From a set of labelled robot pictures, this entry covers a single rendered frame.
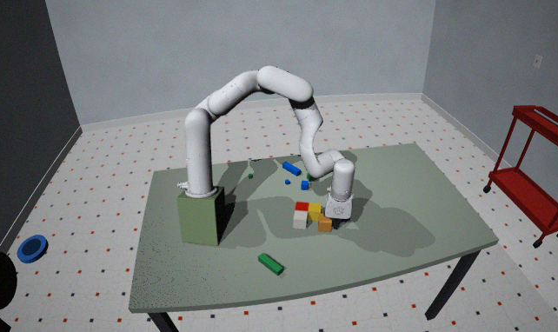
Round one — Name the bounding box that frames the red cube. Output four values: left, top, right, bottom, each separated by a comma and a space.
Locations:
295, 202, 309, 211

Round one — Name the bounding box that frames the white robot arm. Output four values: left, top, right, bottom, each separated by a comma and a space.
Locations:
177, 66, 355, 200

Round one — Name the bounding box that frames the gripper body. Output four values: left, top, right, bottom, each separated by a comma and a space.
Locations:
325, 192, 353, 219

